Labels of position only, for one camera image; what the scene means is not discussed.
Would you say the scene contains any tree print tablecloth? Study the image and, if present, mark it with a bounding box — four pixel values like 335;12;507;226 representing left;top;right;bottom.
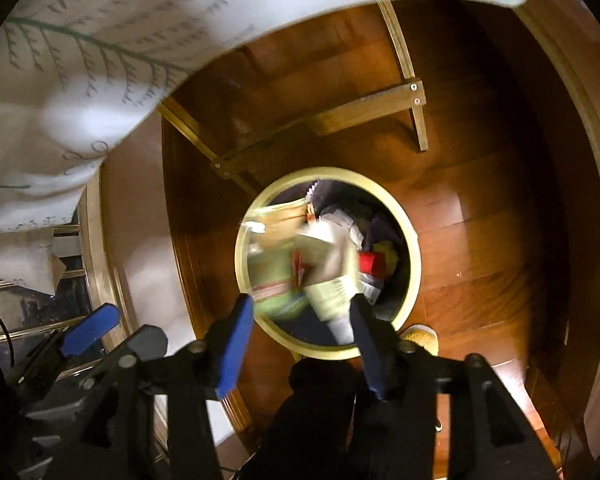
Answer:
0;0;551;241

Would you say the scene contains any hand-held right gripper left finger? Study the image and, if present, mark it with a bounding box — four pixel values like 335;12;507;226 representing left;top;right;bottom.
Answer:
74;295;256;480

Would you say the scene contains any round yellow rimmed waste bin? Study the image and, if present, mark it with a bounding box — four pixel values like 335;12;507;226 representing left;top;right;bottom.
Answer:
234;166;422;361

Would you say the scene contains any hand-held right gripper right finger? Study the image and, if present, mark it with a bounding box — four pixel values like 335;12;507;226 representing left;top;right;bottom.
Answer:
349;294;557;480

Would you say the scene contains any metal window grille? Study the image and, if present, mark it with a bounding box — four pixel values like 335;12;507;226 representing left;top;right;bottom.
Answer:
0;225;92;377

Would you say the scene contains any green blurred packet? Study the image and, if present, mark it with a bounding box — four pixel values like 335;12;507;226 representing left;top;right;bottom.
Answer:
246;227;307;317

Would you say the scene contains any yellow slipper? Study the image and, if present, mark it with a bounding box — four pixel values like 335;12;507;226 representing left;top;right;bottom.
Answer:
399;325;440;357

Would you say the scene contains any small red box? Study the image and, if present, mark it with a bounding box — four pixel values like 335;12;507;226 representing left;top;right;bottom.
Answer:
357;251;387;279

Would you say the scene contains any pale green packet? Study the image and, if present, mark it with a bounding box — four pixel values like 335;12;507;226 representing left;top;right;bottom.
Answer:
295;227;377;347

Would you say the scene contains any wooden table frame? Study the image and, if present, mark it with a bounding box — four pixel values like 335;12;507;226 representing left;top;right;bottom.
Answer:
159;0;429;197

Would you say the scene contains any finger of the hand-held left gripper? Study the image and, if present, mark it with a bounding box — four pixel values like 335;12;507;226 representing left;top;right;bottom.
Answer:
9;303;122;387
24;329;169;422

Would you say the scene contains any curved wooden bed frame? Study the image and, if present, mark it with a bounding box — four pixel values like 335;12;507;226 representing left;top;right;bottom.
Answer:
510;0;600;461

